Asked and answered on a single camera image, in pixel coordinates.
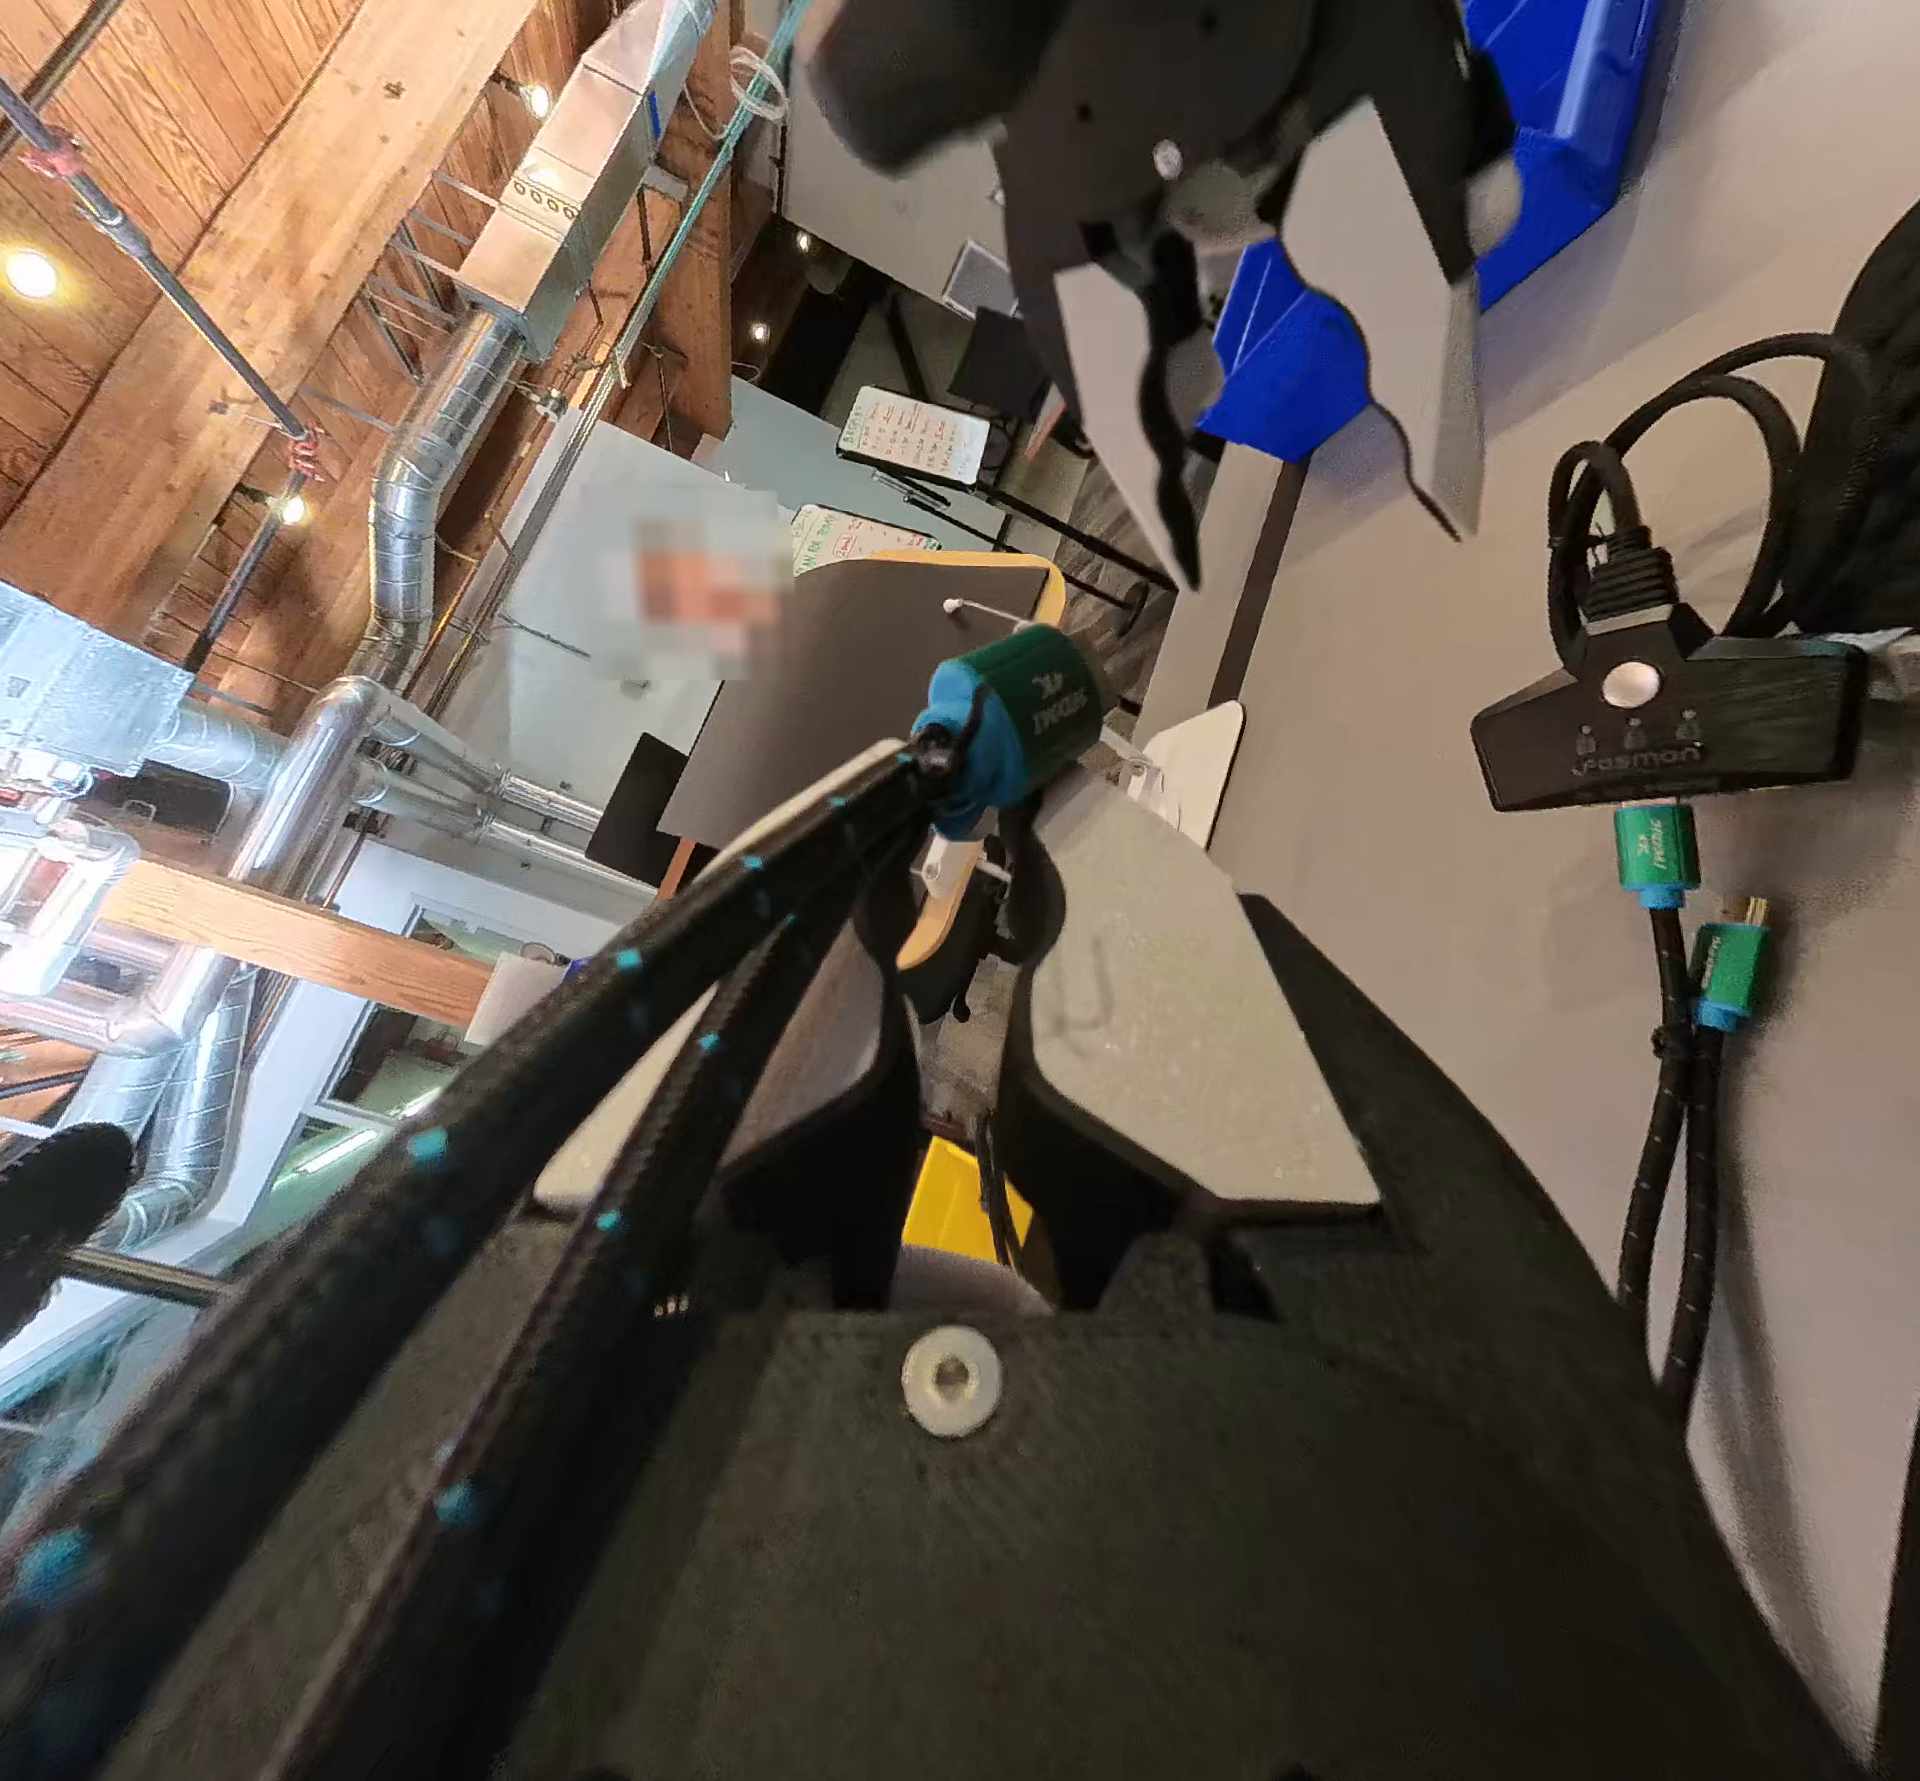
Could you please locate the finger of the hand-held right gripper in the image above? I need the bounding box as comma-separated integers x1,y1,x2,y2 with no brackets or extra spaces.
1050,259,1203,595
1285,99,1490,542

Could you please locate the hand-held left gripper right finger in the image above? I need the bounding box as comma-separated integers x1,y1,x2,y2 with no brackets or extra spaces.
996,775,1382,1220

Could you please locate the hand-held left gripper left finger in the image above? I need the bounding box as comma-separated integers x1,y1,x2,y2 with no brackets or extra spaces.
536,910,920,1216

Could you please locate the yellow plastic bin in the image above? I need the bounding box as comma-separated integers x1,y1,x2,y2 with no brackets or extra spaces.
901,1137,1039,1276

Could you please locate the blue plastic bin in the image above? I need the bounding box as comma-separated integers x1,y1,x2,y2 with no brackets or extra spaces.
1198,0,1678,455

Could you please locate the blue-flecked black braided cable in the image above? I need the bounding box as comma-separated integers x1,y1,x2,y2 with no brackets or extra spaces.
0,623,1119,1781

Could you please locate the black hdmi switch box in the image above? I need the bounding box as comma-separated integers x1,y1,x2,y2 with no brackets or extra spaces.
1470,527,1873,817

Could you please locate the green plug black cable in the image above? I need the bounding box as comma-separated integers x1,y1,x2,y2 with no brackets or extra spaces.
1612,799,1775,1426

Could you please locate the black monitor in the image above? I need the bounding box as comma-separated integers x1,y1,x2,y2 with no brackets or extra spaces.
952,308,1046,413
584,734,696,893

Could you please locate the white tablet stand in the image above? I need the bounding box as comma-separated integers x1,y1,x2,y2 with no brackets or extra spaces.
892,552,1250,976

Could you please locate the whiteboard with green writing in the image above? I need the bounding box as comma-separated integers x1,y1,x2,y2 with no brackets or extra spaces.
788,503,942,562

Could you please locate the black textured pad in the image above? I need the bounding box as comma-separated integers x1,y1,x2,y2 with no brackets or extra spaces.
1785,206,1920,643

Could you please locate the wooden column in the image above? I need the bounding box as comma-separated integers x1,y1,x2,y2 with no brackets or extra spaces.
91,857,501,1028

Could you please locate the silver pipe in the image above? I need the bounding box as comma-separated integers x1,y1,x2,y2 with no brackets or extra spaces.
149,676,601,913

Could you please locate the thin metal rod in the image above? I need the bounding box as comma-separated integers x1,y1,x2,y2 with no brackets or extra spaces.
0,77,328,463

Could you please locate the rectangular metal duct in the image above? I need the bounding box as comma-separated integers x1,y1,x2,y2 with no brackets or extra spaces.
0,580,197,786

